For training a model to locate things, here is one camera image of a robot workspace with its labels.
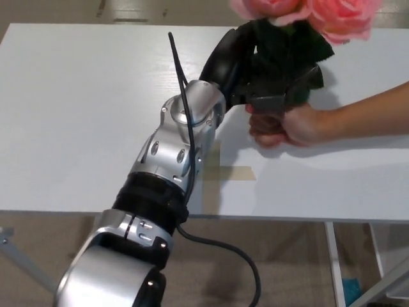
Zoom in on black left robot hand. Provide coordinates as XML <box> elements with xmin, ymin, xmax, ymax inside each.
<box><xmin>199</xmin><ymin>26</ymin><xmax>324</xmax><ymax>114</ymax></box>

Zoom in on grey metal frame bar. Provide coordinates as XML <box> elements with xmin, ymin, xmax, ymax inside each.
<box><xmin>357</xmin><ymin>264</ymin><xmax>409</xmax><ymax>307</ymax></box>
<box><xmin>0</xmin><ymin>226</ymin><xmax>59</xmax><ymax>295</ymax></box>

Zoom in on beige upright tape strip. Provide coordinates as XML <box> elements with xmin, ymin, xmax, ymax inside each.
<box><xmin>199</xmin><ymin>140</ymin><xmax>223</xmax><ymax>216</ymax></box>

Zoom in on person's bare hand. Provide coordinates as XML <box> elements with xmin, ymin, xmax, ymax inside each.
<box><xmin>245</xmin><ymin>102</ymin><xmax>321</xmax><ymax>149</ymax></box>

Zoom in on pink rose bouquet green leaves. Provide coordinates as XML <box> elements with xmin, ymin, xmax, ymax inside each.
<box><xmin>229</xmin><ymin>0</ymin><xmax>383</xmax><ymax>107</ymax></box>

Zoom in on person's bare forearm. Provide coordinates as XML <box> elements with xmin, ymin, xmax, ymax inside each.
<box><xmin>312</xmin><ymin>79</ymin><xmax>409</xmax><ymax>142</ymax></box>

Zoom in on blue object on floor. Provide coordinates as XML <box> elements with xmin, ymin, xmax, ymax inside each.
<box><xmin>341</xmin><ymin>277</ymin><xmax>364</xmax><ymax>299</ymax></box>

